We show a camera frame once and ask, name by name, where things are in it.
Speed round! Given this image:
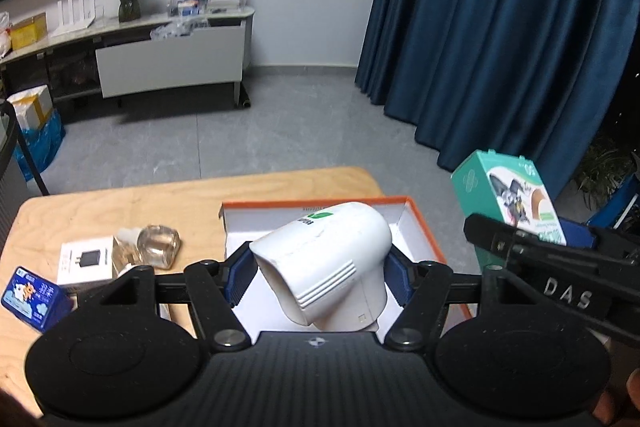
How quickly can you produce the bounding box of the blue tin box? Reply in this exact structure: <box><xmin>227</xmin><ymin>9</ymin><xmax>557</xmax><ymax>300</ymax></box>
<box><xmin>1</xmin><ymin>267</ymin><xmax>74</xmax><ymax>333</ymax></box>

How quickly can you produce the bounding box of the white plastic bag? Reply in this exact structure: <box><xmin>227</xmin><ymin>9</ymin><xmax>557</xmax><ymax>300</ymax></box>
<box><xmin>0</xmin><ymin>12</ymin><xmax>12</xmax><ymax>57</ymax></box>

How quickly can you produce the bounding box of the blue curtain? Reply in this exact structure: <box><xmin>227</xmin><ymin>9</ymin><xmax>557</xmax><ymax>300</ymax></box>
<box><xmin>356</xmin><ymin>0</ymin><xmax>639</xmax><ymax>195</ymax></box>

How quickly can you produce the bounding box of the white tv cabinet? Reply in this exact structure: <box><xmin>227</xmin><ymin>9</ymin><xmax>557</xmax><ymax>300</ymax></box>
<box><xmin>1</xmin><ymin>6</ymin><xmax>255</xmax><ymax>108</ymax></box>

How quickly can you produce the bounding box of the green white bandage box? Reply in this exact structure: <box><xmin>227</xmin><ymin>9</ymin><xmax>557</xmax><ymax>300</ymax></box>
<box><xmin>451</xmin><ymin>150</ymin><xmax>566</xmax><ymax>245</ymax></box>

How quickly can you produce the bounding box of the white charger packaging box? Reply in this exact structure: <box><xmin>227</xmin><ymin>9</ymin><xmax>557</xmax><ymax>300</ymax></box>
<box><xmin>56</xmin><ymin>236</ymin><xmax>116</xmax><ymax>288</ymax></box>

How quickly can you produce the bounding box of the yellow box on cabinet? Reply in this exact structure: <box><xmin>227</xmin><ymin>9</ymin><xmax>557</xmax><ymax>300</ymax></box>
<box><xmin>10</xmin><ymin>12</ymin><xmax>48</xmax><ymax>51</ymax></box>

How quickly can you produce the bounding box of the clear repellent liquid bottle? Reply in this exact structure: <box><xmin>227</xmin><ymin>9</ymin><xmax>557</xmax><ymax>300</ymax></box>
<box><xmin>112</xmin><ymin>225</ymin><xmax>182</xmax><ymax>274</ymax></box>

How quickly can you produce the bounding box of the orange white cardboard box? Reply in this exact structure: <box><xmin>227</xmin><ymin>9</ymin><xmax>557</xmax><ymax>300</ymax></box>
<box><xmin>220</xmin><ymin>196</ymin><xmax>446</xmax><ymax>340</ymax></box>

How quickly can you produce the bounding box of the blue bag with carton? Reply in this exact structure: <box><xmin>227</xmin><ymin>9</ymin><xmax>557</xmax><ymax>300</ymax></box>
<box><xmin>8</xmin><ymin>84</ymin><xmax>65</xmax><ymax>173</ymax></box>

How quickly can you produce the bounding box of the right hand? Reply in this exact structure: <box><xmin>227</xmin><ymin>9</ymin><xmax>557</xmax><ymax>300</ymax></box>
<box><xmin>593</xmin><ymin>369</ymin><xmax>640</xmax><ymax>426</ymax></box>

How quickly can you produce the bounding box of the white plug-in repellent heater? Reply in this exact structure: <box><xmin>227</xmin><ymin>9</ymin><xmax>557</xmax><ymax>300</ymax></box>
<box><xmin>250</xmin><ymin>202</ymin><xmax>393</xmax><ymax>332</ymax></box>

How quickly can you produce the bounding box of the white wifi router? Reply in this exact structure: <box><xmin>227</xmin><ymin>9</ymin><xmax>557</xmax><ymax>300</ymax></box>
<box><xmin>50</xmin><ymin>0</ymin><xmax>96</xmax><ymax>37</ymax></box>

